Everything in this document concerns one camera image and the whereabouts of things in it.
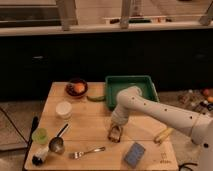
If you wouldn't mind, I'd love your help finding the white paper cup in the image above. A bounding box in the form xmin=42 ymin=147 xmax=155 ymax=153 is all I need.
xmin=55 ymin=101 xmax=72 ymax=119

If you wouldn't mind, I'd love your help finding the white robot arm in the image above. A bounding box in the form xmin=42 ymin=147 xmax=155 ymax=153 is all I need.
xmin=111 ymin=86 xmax=213 ymax=171

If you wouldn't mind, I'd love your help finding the metal measuring cup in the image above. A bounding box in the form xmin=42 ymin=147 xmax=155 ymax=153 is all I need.
xmin=49 ymin=124 xmax=69 ymax=154

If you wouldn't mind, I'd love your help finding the green plastic cup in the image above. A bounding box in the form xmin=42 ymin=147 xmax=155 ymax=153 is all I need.
xmin=32 ymin=128 xmax=48 ymax=145

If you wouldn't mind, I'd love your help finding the blue sponge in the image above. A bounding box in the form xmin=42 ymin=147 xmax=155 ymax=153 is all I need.
xmin=124 ymin=142 xmax=145 ymax=168

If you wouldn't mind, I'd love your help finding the silver fork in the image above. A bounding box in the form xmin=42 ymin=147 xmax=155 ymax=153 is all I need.
xmin=68 ymin=147 xmax=106 ymax=159

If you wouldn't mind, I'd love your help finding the green plastic tray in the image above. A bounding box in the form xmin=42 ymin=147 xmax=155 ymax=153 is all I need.
xmin=105 ymin=75 xmax=159 ymax=110

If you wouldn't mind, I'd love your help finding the yellow corn cob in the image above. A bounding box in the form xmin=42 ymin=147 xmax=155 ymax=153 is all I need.
xmin=154 ymin=127 xmax=173 ymax=144

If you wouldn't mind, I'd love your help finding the orange fruit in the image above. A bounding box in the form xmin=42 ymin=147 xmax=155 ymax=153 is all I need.
xmin=74 ymin=83 xmax=85 ymax=93

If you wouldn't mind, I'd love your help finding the dark red bowl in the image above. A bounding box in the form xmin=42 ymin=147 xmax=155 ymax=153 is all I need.
xmin=65 ymin=78 xmax=88 ymax=98

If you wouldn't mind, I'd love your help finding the black and white brush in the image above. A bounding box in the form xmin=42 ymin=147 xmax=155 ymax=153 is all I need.
xmin=32 ymin=146 xmax=49 ymax=166

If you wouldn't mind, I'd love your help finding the black cable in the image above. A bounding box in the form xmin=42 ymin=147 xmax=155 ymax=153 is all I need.
xmin=0 ymin=108 xmax=39 ymax=171

